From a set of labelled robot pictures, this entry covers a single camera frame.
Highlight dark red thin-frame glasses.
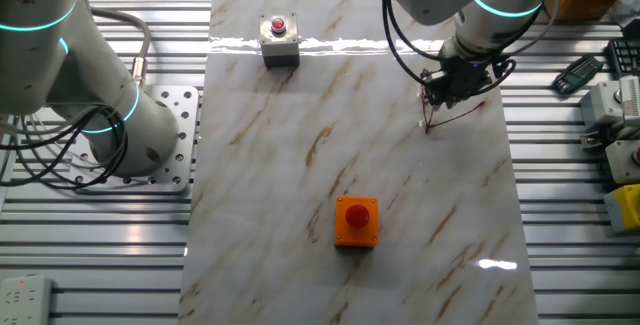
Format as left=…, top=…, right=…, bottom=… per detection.
left=418, top=84, right=487, bottom=135

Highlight small silver metal device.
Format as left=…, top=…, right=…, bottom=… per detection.
left=579, top=130, right=604, bottom=154

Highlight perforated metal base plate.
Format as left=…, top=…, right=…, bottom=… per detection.
left=69, top=84, right=201, bottom=195

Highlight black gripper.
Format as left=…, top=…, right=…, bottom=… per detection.
left=422, top=58, right=496, bottom=111

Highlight black keyboard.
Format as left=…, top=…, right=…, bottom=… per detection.
left=606, top=38, right=640, bottom=79

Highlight grey cable with metal plug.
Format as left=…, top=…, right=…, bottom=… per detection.
left=84, top=5, right=153, bottom=89

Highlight yellow box with green button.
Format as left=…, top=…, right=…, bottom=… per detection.
left=603, top=183, right=640, bottom=236

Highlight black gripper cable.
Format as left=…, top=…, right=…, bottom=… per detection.
left=381, top=0, right=546, bottom=99

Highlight silver ribbed camera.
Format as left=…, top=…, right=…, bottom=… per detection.
left=618, top=75, right=640, bottom=127

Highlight marble pattern table mat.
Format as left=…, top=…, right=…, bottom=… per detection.
left=177, top=0, right=541, bottom=325

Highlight orange red pushbutton box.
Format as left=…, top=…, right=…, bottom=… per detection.
left=333, top=195, right=380, bottom=249

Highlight black looped cable bundle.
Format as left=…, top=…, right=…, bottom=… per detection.
left=0, top=103, right=130, bottom=190

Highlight white power strip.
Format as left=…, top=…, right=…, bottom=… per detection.
left=0, top=273, right=55, bottom=325

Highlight grey red pushbutton box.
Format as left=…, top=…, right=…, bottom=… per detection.
left=604, top=139, right=640, bottom=185
left=258, top=12, right=301, bottom=70

